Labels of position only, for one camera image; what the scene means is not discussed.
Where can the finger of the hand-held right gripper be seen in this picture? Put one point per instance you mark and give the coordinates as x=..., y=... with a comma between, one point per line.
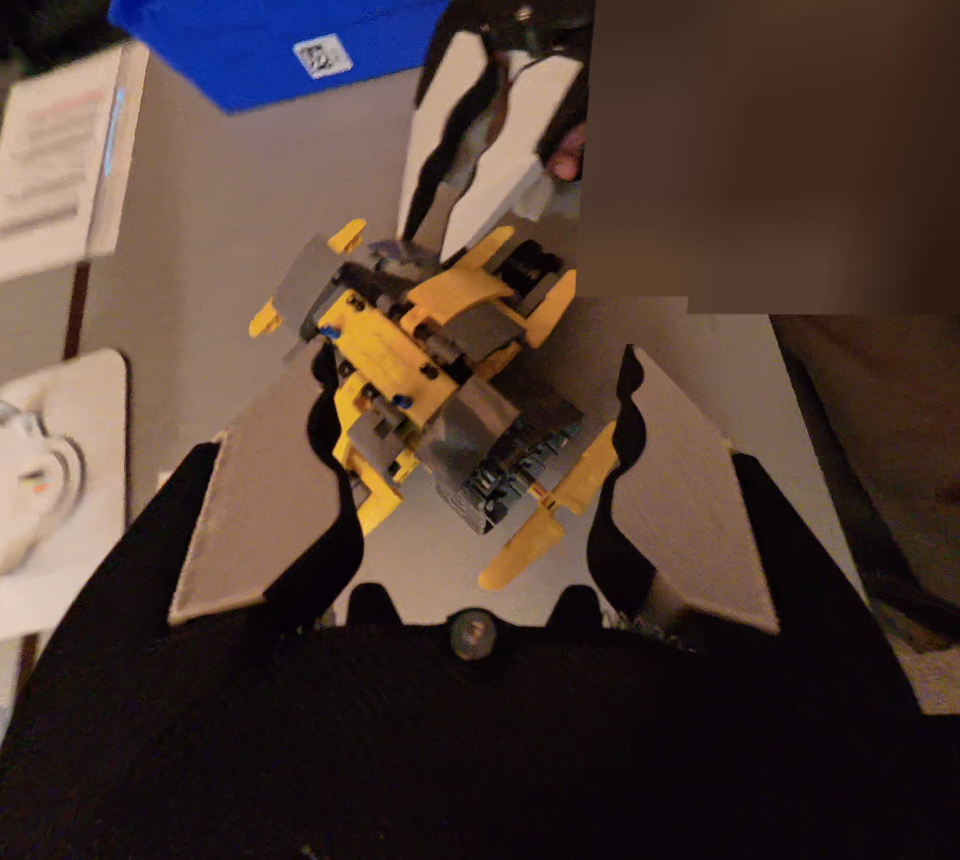
x=442, y=102
x=517, y=132

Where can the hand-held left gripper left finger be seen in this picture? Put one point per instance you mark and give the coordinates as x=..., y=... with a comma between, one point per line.
x=255, y=515

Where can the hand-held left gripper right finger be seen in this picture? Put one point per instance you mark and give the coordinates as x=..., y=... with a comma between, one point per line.
x=697, y=515

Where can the yellow black toy tracked vehicle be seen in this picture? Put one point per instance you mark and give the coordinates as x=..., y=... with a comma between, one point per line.
x=390, y=350

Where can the person's right hand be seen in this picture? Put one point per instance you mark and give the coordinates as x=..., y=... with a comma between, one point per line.
x=568, y=159

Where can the white book stand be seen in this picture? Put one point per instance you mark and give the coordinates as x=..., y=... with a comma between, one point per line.
x=82, y=387

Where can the person's brown clothing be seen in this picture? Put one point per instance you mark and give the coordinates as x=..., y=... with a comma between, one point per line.
x=900, y=387

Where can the printed paper sheet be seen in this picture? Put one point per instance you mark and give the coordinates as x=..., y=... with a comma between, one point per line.
x=52, y=162

